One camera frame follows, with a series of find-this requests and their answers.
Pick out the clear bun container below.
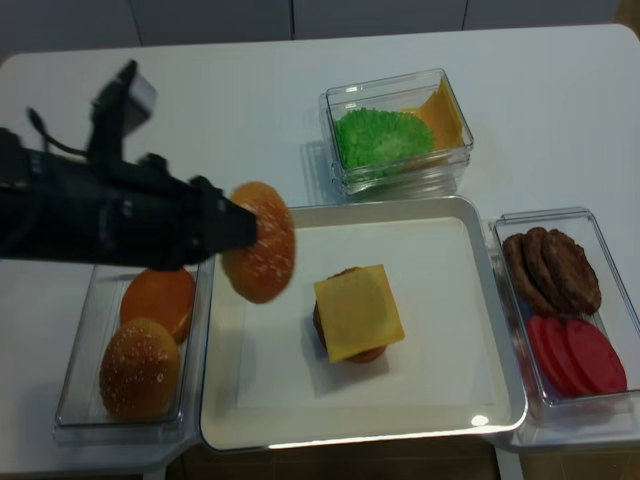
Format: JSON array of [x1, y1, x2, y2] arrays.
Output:
[[53, 261, 214, 446]]

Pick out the right red tomato slice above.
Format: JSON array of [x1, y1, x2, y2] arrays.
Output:
[[566, 318, 627, 394]]

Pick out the left red tomato slice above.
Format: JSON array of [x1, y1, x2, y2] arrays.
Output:
[[527, 315, 572, 397]]

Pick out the right brown patty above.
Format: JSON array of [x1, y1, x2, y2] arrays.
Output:
[[541, 229, 602, 315]]

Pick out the bottom bun on tray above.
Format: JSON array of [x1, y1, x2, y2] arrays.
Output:
[[347, 345, 387, 364]]

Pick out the red tomato slice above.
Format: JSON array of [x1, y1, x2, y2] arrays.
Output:
[[527, 315, 572, 397], [543, 318, 593, 397], [566, 318, 627, 394]]

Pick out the clear lettuce cheese container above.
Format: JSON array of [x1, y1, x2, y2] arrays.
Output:
[[319, 68, 474, 202]]

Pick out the green lettuce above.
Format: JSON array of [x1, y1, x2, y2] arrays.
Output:
[[333, 108, 435, 170]]

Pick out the sesame bun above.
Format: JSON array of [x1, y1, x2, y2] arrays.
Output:
[[99, 318, 181, 421], [221, 182, 296, 304]]

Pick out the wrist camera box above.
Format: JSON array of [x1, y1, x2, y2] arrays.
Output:
[[91, 59, 158, 138]]

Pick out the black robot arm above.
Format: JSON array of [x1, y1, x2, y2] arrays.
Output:
[[1, 129, 257, 271]]

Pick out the clear patty tomato container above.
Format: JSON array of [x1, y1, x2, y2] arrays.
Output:
[[489, 208, 639, 450]]

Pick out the left brown patty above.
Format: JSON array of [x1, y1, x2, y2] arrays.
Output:
[[503, 233, 556, 317]]

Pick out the yellow cheese slices in container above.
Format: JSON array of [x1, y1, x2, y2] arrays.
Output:
[[402, 77, 464, 151]]

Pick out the black cable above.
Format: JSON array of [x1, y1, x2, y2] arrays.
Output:
[[27, 107, 94, 159]]

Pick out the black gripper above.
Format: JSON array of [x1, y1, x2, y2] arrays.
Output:
[[97, 154, 258, 271]]

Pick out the yellow cheese slice on burger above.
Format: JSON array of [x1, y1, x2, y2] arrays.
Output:
[[314, 265, 405, 363]]

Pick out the middle brown patty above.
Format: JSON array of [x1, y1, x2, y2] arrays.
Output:
[[524, 227, 573, 314]]

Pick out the brown patty on burger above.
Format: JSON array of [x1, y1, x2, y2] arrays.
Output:
[[313, 267, 360, 349]]

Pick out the white serving tray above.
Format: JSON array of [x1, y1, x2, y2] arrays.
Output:
[[199, 196, 527, 451]]

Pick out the plain bun bottom in container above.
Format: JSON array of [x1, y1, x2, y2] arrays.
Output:
[[120, 268, 196, 344]]

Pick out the middle red tomato slice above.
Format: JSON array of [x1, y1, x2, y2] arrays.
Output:
[[543, 318, 593, 397]]

